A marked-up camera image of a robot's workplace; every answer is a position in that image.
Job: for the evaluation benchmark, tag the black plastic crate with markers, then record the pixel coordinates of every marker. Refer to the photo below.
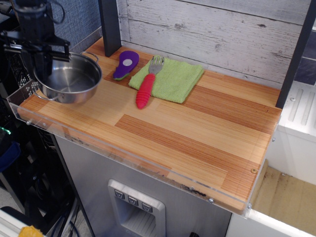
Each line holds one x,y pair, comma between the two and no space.
12,72

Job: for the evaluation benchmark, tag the clear acrylic counter guard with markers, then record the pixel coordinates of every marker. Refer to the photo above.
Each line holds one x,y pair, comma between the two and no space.
212,145

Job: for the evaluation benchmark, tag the stainless steel pot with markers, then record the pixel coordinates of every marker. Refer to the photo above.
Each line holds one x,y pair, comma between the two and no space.
75,81

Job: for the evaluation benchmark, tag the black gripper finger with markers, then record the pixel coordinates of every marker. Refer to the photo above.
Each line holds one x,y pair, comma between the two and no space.
60,55
43,63

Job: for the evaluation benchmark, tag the toy ice water dispenser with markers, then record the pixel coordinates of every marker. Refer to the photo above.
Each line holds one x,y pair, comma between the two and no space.
137,213

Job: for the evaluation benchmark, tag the white toy sink unit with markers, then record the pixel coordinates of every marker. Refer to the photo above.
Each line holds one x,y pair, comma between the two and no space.
283,203

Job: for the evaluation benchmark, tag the silver toy fridge cabinet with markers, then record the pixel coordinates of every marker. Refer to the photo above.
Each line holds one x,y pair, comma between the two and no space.
186,214

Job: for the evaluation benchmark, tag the blue fabric panel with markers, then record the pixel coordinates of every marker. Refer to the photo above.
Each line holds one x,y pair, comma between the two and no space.
81,22

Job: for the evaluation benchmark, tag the dark grey right post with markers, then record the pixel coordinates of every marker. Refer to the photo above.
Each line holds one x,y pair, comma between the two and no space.
297,55

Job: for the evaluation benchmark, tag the green microfiber cloth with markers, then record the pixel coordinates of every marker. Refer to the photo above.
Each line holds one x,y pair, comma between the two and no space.
173,83

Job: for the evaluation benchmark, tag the purple toy eggplant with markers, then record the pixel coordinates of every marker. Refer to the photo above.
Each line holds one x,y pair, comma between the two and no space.
128,60

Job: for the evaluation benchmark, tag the red handled toy fork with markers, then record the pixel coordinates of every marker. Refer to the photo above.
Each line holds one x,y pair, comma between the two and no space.
144,92

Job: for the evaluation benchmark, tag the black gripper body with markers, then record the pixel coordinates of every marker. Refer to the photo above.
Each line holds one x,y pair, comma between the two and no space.
37,30

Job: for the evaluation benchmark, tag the dark grey post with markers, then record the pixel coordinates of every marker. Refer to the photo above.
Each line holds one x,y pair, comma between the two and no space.
297,55
108,10

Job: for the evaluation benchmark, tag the dark grey left post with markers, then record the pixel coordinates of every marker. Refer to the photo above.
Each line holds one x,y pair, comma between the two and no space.
108,10

